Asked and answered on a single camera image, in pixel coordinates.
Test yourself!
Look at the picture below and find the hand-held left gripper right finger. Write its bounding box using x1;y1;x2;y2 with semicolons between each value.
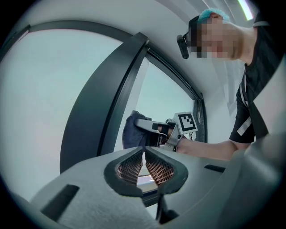
145;146;231;224

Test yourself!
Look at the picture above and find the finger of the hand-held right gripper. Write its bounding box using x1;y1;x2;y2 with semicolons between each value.
135;118;176;135

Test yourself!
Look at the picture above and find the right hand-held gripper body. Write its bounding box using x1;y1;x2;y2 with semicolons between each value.
164;111;198;153

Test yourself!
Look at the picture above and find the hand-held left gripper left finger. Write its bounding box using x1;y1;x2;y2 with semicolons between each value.
30;146;161;229

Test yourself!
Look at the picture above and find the dark blue cleaning cloth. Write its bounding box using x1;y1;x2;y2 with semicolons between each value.
122;110;155;150

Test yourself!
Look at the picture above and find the person's right forearm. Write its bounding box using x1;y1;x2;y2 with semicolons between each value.
177;140;239;161

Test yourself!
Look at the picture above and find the person's black clothing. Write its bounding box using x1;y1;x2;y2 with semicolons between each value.
229;13;286;144

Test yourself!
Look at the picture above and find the person's head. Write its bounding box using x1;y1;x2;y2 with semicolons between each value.
196;8;257;62

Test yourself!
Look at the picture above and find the ceiling light strip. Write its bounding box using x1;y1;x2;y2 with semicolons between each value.
236;0;254;22

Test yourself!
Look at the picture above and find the black head-mounted camera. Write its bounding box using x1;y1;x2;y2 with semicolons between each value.
176;17;202;60

